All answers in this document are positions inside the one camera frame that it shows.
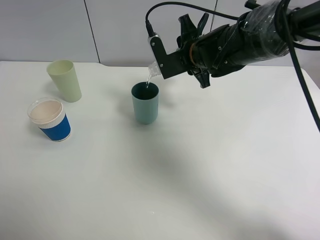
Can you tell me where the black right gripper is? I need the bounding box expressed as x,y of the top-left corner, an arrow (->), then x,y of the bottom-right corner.
175,12 -> 211,89

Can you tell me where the clear green-label water bottle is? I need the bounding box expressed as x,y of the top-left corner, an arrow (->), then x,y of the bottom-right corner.
148,61 -> 162,78

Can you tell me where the pale green plastic cup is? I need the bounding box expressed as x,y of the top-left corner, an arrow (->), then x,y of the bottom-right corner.
46,59 -> 82,103

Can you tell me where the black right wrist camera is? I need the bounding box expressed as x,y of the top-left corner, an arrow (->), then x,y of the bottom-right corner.
148,35 -> 179,79

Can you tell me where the blue sleeved paper cup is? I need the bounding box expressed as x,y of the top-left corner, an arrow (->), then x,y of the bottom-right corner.
27,97 -> 71,142

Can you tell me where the black right camera cable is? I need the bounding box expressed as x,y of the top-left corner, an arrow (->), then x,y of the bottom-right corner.
145,1 -> 320,133

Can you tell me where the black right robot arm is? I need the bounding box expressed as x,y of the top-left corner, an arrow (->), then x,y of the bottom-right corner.
177,0 -> 320,88

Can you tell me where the teal plastic cup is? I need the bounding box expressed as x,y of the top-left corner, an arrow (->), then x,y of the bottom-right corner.
131,82 -> 159,125

